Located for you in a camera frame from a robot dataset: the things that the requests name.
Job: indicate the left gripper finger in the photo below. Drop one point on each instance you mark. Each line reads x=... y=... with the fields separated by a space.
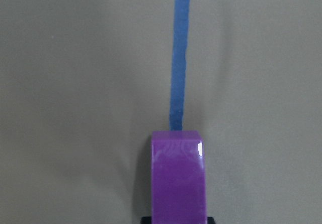
x=148 y=220

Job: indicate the purple trapezoid block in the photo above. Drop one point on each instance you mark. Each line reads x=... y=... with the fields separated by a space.
x=178 y=183

